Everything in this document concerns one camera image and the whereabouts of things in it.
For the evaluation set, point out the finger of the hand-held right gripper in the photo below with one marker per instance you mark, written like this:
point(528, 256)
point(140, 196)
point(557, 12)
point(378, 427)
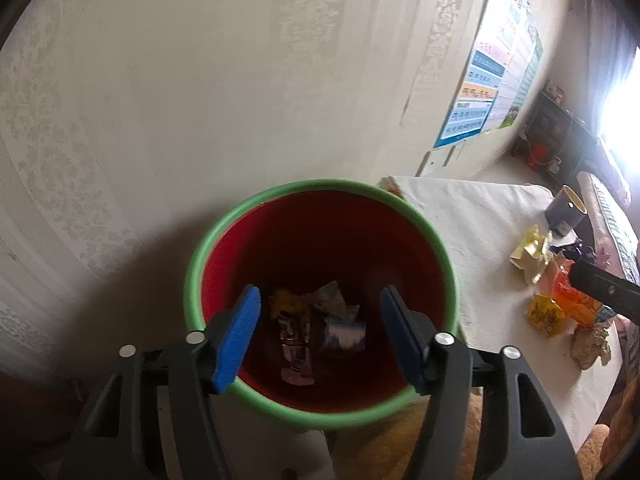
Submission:
point(607, 290)

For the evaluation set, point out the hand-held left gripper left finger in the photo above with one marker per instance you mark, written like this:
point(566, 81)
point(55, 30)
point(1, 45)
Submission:
point(239, 340)

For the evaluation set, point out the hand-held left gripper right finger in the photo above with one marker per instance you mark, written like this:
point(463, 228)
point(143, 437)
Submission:
point(400, 340)

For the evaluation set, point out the orange wrapper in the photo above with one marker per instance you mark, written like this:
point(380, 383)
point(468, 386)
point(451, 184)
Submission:
point(577, 305)

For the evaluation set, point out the red bucket with green rim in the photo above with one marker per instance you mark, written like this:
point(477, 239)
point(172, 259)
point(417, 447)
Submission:
point(310, 240)

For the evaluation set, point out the dark blue wrapper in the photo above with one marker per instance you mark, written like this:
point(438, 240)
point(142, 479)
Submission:
point(575, 251)

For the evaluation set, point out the silver blue wrapper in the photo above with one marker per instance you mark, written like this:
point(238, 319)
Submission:
point(345, 336)

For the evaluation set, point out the dark wrapper with pink end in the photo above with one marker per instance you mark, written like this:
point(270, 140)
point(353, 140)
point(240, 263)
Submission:
point(296, 355)

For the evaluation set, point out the beige crumpled wrapper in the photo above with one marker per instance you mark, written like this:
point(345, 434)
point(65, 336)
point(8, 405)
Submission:
point(590, 347)

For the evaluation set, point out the yellow crumpled wrapper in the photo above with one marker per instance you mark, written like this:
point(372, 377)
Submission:
point(287, 302)

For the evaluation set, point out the small yellow snack packet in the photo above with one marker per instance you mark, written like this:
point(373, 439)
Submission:
point(545, 316)

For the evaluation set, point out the pink plaid quilt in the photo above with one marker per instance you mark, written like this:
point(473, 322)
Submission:
point(607, 215)

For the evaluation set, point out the grey crumpled wrapper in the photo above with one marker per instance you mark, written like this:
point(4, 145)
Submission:
point(332, 300)

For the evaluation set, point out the pale yellow wrapper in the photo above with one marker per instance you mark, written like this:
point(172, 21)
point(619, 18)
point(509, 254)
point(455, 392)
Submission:
point(531, 255)

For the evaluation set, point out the purple cup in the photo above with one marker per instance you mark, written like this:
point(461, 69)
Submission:
point(562, 210)

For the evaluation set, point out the white table cloth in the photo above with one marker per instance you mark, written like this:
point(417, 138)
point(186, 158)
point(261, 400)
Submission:
point(475, 240)

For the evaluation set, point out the small red container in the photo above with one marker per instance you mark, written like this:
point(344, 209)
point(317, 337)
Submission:
point(537, 155)

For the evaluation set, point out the dark shelf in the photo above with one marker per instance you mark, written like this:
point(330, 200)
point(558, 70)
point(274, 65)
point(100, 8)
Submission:
point(560, 125)

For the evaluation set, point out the green-bordered chart wall poster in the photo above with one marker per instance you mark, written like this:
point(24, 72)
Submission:
point(522, 80)

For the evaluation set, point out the blue-bordered wall poster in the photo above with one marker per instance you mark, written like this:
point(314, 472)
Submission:
point(472, 95)

